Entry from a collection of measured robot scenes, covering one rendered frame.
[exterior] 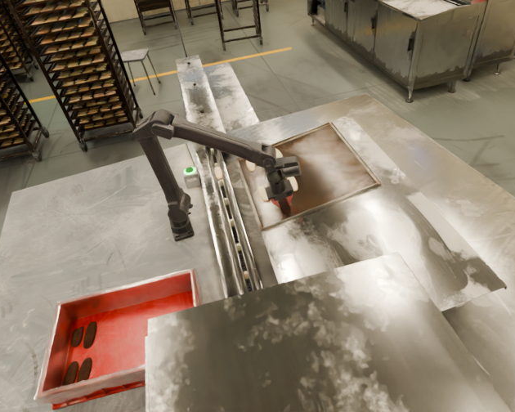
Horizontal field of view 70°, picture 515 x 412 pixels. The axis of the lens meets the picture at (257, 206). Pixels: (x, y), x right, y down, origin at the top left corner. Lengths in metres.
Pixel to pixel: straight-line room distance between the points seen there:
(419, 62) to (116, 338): 3.48
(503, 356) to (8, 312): 1.64
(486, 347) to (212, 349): 0.87
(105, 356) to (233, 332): 0.72
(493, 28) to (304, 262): 3.68
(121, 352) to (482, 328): 1.12
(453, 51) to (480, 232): 2.78
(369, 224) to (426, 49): 2.81
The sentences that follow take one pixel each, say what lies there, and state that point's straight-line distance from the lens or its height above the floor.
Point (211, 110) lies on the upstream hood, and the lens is 2.22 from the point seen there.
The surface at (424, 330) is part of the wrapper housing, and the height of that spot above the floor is 1.30.
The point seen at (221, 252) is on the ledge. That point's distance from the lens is 1.41.
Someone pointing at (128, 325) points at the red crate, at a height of 0.82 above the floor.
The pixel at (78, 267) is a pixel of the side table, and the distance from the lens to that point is 1.66.
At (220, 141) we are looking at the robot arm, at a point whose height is 1.26.
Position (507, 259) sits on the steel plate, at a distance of 1.56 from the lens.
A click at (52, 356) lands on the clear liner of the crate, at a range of 1.34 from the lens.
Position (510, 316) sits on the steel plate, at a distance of 1.41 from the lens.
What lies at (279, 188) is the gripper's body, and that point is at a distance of 1.37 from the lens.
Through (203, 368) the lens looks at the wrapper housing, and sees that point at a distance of 0.69.
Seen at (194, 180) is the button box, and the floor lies 0.86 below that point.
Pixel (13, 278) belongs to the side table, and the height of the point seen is 0.82.
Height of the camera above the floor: 1.91
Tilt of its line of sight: 42 degrees down
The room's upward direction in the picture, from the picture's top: 9 degrees counter-clockwise
